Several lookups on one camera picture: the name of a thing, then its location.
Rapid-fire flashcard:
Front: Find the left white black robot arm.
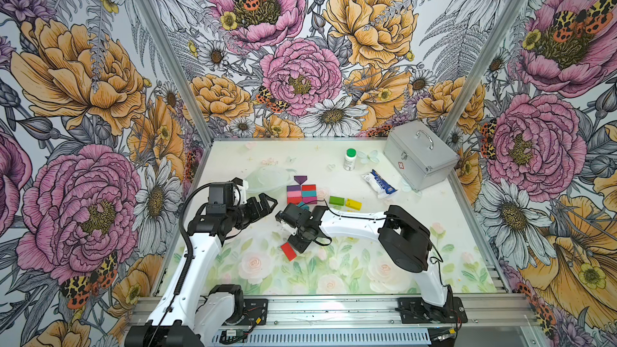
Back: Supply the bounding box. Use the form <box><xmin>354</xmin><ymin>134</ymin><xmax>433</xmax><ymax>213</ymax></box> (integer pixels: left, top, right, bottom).
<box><xmin>124</xmin><ymin>178</ymin><xmax>278</xmax><ymax>346</ymax></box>

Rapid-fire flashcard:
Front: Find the red block cluster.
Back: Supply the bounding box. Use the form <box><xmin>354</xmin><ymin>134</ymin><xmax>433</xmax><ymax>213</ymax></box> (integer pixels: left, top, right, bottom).
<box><xmin>281</xmin><ymin>242</ymin><xmax>297</xmax><ymax>261</ymax></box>

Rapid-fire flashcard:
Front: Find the small green circuit board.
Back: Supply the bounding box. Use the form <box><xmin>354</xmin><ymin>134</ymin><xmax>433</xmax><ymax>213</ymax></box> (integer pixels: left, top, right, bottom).
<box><xmin>219</xmin><ymin>329</ymin><xmax>244</xmax><ymax>345</ymax></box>

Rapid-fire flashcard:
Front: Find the blue white plastic packet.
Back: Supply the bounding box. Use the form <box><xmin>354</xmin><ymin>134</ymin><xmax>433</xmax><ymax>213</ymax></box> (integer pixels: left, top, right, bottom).
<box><xmin>362</xmin><ymin>170</ymin><xmax>397</xmax><ymax>199</ymax></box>

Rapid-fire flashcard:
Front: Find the silver metal case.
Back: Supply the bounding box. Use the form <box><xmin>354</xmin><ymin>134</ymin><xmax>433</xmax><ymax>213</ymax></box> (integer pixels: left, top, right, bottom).
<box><xmin>383</xmin><ymin>120</ymin><xmax>459</xmax><ymax>191</ymax></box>

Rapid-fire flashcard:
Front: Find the yellow block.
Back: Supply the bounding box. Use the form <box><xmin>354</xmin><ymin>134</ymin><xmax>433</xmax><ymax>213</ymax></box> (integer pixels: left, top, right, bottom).
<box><xmin>345</xmin><ymin>199</ymin><xmax>362</xmax><ymax>210</ymax></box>

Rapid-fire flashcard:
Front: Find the white bottle green cap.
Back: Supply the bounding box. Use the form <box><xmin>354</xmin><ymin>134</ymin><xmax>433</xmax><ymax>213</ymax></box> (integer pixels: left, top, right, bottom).
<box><xmin>343</xmin><ymin>148</ymin><xmax>357</xmax><ymax>171</ymax></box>

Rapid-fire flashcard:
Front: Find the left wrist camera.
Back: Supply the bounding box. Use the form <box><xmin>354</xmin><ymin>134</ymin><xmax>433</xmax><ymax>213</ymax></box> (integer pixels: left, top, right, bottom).
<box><xmin>231</xmin><ymin>178</ymin><xmax>249</xmax><ymax>206</ymax></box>

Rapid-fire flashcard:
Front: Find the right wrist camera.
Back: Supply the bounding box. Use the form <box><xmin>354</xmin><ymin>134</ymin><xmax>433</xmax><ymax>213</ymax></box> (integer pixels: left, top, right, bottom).
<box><xmin>277</xmin><ymin>218</ymin><xmax>297</xmax><ymax>236</ymax></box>

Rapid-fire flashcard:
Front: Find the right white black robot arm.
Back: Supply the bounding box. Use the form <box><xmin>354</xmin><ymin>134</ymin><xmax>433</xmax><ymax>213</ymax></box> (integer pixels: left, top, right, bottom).
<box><xmin>276</xmin><ymin>204</ymin><xmax>463</xmax><ymax>325</ymax></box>

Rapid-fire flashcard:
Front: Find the left aluminium frame post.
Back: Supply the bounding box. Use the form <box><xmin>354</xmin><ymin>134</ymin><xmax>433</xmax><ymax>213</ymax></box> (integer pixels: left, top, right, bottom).
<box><xmin>133</xmin><ymin>0</ymin><xmax>214</xmax><ymax>149</ymax></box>

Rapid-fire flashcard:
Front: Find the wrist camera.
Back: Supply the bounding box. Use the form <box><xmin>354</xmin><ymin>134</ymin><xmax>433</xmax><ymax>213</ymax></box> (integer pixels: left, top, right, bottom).
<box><xmin>277</xmin><ymin>218</ymin><xmax>297</xmax><ymax>236</ymax></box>
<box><xmin>231</xmin><ymin>178</ymin><xmax>249</xmax><ymax>206</ymax></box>

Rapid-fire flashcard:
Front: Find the magenta rectangular block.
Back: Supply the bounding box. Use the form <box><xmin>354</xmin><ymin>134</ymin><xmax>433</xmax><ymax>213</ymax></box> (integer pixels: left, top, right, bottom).
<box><xmin>302</xmin><ymin>196</ymin><xmax>317</xmax><ymax>205</ymax></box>

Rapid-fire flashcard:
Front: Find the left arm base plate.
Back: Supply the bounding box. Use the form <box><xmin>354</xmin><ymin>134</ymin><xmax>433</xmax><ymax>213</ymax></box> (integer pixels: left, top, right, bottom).
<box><xmin>225</xmin><ymin>298</ymin><xmax>269</xmax><ymax>327</ymax></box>

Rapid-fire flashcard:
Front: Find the purple triangular block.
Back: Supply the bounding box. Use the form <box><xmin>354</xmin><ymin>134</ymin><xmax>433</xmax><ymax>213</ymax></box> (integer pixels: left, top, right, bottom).
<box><xmin>294</xmin><ymin>175</ymin><xmax>308</xmax><ymax>185</ymax></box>

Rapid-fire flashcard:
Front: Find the aluminium front rail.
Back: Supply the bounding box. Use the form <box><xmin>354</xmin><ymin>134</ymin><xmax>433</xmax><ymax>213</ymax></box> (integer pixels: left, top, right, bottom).
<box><xmin>256</xmin><ymin>292</ymin><xmax>539</xmax><ymax>331</ymax></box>

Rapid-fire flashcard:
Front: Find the right aluminium frame post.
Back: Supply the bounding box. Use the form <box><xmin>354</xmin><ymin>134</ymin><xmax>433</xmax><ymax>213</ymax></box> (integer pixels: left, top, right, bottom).
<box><xmin>439</xmin><ymin>0</ymin><xmax>528</xmax><ymax>141</ymax></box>

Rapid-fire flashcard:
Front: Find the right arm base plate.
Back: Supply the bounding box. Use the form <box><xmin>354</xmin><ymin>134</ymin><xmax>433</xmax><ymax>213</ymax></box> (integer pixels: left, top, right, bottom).
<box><xmin>395</xmin><ymin>297</ymin><xmax>469</xmax><ymax>325</ymax></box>

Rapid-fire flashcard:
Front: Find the green rectangular block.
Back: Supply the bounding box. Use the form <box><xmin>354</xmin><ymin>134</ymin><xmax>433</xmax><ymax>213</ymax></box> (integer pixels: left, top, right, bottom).
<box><xmin>329</xmin><ymin>196</ymin><xmax>345</xmax><ymax>207</ymax></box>

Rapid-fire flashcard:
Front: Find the aluminium frame post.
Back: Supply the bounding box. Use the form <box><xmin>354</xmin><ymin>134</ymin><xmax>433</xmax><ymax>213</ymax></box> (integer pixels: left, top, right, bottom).
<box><xmin>439</xmin><ymin>0</ymin><xmax>528</xmax><ymax>141</ymax></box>
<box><xmin>133</xmin><ymin>0</ymin><xmax>214</xmax><ymax>149</ymax></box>

